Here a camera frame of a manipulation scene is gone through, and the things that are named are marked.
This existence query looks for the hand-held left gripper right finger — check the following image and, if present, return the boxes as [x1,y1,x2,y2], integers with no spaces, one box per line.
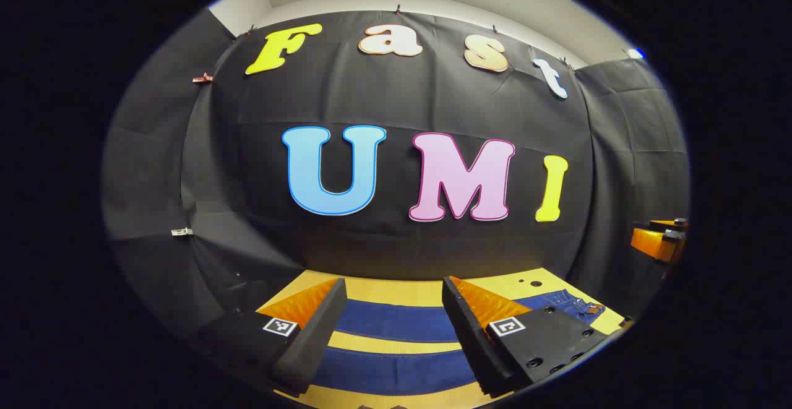
[441,275,611,398]

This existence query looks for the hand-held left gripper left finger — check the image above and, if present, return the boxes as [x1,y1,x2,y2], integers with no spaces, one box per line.
[191,277,349,398]

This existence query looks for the blue denim jeans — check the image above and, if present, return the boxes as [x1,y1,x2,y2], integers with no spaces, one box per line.
[309,290,608,397]

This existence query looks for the black backdrop cloth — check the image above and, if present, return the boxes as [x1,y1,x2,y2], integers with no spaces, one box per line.
[102,7,691,360]

